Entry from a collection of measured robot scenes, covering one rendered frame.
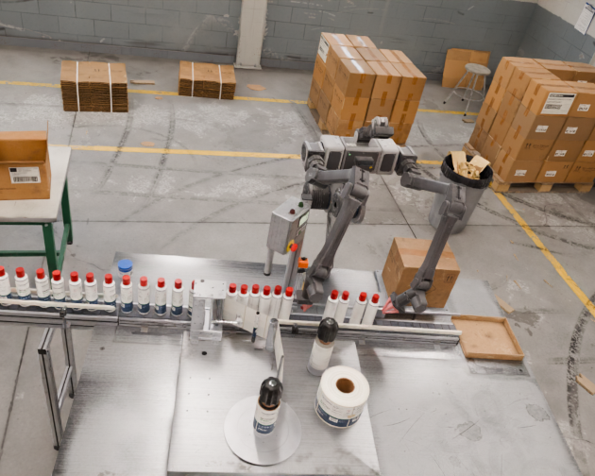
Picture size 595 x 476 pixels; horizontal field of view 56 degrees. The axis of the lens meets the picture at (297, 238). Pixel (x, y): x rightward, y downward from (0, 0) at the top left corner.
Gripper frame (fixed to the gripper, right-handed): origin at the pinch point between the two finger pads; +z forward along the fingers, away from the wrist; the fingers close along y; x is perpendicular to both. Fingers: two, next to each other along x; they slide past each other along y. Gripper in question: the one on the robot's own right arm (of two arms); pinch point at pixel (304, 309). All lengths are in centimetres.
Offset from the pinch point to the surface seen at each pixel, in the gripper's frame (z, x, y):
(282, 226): -41.6, 6.9, -15.7
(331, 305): -0.5, 3.1, 13.3
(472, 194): 58, 204, 173
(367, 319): 7.1, 2.7, 32.4
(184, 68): 86, 460, -88
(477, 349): 18, -3, 91
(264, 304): 1.4, 3.0, -18.0
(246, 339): 13.5, -8.1, -25.5
